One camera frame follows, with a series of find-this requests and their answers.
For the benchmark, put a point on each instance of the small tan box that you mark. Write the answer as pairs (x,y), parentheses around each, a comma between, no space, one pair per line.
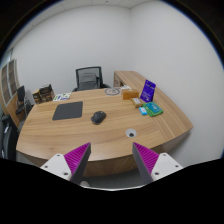
(136,102)

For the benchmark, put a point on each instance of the brown desk organizer boxes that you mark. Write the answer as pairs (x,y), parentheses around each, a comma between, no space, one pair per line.
(43,94)

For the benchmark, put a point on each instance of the wooden bookshelf cabinet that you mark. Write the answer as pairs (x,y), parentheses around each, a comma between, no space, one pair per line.
(9,84)

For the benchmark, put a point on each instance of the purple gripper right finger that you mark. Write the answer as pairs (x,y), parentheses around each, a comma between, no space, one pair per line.
(151,165)

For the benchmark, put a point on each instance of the black side chair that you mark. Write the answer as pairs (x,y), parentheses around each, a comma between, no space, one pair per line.
(23,105)

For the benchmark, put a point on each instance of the black computer mouse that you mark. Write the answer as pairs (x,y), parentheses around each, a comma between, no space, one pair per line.
(98,117)

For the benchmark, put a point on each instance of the brown cardboard box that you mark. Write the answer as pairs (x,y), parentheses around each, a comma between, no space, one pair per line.
(129,93)

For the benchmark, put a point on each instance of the black chair at left edge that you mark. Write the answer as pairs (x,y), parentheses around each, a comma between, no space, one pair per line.
(8,138)

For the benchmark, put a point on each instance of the green notebook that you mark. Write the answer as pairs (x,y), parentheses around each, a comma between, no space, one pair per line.
(152,109)

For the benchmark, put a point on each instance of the dark grey mouse pad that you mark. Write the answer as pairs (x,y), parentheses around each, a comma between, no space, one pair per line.
(68,111)

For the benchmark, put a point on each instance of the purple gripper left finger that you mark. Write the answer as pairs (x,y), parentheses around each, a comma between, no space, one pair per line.
(70,166)

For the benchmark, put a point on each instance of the silver desk cable grommet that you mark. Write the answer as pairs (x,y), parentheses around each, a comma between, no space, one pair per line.
(131,133)

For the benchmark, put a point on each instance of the colourful leaflet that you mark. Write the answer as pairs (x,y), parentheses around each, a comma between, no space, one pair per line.
(63,96)

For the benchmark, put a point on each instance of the black mesh office chair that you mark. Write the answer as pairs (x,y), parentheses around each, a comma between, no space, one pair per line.
(89,78)

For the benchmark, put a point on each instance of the wooden office desk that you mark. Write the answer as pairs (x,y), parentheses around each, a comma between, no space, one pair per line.
(42,137)

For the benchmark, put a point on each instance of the round grey coaster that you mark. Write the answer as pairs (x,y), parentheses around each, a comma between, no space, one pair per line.
(112,91)

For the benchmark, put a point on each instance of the small blue box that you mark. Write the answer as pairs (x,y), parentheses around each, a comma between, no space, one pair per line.
(143,111)

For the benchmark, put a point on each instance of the purple standing sign card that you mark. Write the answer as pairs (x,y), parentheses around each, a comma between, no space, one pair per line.
(148,91)

